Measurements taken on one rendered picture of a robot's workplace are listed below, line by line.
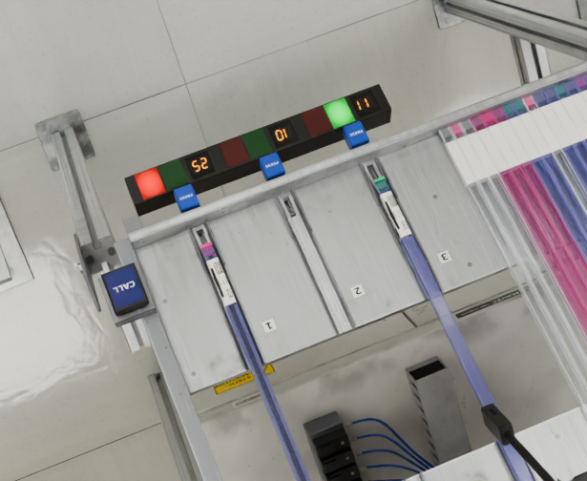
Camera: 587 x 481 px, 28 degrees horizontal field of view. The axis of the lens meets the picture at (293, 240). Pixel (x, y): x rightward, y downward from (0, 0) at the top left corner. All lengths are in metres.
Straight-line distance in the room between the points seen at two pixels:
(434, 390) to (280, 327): 0.36
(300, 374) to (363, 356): 0.09
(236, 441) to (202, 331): 0.32
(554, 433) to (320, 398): 0.42
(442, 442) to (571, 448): 0.38
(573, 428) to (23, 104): 1.14
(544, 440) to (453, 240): 0.25
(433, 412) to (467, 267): 0.33
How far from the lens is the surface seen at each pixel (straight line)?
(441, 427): 1.69
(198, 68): 2.12
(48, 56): 2.09
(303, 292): 1.38
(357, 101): 1.51
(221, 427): 1.64
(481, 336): 1.70
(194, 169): 1.47
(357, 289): 1.38
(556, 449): 1.35
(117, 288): 1.36
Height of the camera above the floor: 2.06
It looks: 67 degrees down
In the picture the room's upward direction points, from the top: 141 degrees clockwise
